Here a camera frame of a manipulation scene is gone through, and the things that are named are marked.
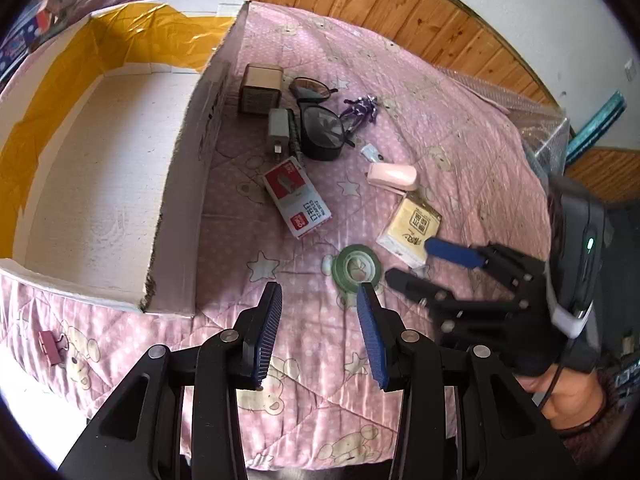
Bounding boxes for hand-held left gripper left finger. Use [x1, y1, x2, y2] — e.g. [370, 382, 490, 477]
[60, 281, 283, 480]

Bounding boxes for dark cord bracelet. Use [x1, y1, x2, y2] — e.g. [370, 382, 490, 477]
[554, 391, 607, 435]

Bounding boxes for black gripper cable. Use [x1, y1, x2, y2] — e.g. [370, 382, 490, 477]
[536, 339, 577, 412]

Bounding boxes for grey plug charger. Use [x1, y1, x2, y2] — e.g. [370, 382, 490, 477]
[267, 108, 294, 164]

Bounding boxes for white cardboard box yellow tape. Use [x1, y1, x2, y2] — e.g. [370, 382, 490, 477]
[0, 0, 251, 319]

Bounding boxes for purple toy figure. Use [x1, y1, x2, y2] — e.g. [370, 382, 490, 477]
[342, 93, 379, 134]

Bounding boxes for pink stapler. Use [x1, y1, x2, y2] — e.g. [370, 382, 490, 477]
[367, 162, 419, 192]

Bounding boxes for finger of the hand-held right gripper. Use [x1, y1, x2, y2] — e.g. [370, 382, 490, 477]
[386, 267, 522, 334]
[425, 237, 549, 307]

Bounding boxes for green tape roll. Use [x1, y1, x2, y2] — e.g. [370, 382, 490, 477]
[330, 243, 385, 292]

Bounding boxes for clear bubble wrap sheet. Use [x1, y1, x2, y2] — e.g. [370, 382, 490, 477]
[444, 66, 572, 167]

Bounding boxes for pink bear printed blanket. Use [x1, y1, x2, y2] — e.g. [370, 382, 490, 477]
[0, 0, 567, 472]

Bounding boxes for small brown cube box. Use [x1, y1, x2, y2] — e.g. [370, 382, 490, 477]
[237, 63, 285, 115]

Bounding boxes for colourful printed carton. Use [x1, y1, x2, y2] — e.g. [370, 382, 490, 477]
[0, 0, 67, 77]

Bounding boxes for yellow tissue packet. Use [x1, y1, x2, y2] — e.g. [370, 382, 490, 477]
[375, 196, 444, 269]

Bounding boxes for black framed glasses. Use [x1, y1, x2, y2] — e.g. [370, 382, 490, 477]
[289, 76, 357, 162]

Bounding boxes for teal shiny strip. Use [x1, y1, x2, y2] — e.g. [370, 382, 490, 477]
[567, 90, 627, 164]

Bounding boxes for pink binder clip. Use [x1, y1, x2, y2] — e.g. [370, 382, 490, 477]
[38, 330, 71, 365]

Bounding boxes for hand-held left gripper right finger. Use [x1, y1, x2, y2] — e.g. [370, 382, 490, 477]
[356, 283, 583, 480]

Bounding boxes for red and white carton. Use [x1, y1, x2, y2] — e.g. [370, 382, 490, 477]
[263, 157, 335, 240]

